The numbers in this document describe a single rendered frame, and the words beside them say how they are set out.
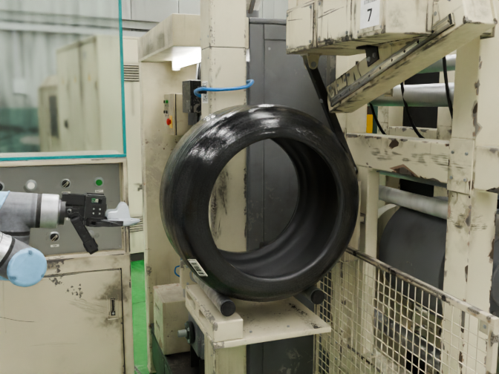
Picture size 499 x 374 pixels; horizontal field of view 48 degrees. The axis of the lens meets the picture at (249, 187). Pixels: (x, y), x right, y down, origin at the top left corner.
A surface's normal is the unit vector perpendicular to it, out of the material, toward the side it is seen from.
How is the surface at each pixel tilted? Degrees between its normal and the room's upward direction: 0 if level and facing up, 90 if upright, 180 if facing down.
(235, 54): 90
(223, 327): 90
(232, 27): 90
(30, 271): 90
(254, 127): 80
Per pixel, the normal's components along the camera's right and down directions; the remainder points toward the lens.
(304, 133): 0.38, -0.04
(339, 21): -0.94, 0.05
